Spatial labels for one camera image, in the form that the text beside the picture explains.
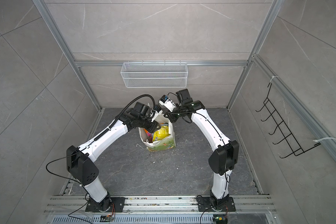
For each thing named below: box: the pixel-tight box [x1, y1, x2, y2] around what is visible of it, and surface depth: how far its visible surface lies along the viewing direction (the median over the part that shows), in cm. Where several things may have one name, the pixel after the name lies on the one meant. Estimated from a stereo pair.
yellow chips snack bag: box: [152, 123, 171, 142], surface depth 83 cm
